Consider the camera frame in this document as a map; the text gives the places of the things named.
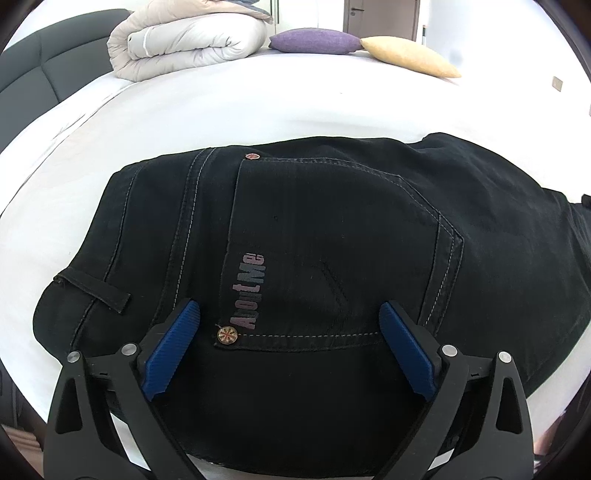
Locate folded beige duvet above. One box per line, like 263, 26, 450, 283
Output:
107, 0, 274, 83

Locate brown wooden door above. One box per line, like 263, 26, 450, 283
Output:
344, 0, 421, 40

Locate grey padded headboard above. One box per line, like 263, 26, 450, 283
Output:
0, 8, 132, 153

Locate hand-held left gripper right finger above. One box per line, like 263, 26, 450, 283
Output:
379, 300, 536, 480

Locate yellow pillow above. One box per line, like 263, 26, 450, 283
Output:
360, 36, 462, 79

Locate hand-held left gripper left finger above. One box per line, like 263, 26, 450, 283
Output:
42, 298, 204, 480

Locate bed with white sheet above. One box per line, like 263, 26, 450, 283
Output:
0, 46, 591, 480

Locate purple pillow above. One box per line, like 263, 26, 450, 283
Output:
269, 28, 363, 55

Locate black denim pants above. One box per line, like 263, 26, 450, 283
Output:
33, 132, 591, 467

